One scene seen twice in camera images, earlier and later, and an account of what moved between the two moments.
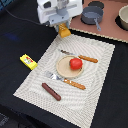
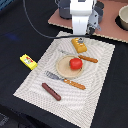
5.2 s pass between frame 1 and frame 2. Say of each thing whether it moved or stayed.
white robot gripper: moved
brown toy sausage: stayed
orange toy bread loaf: moved
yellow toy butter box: stayed
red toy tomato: stayed
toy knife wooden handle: stayed
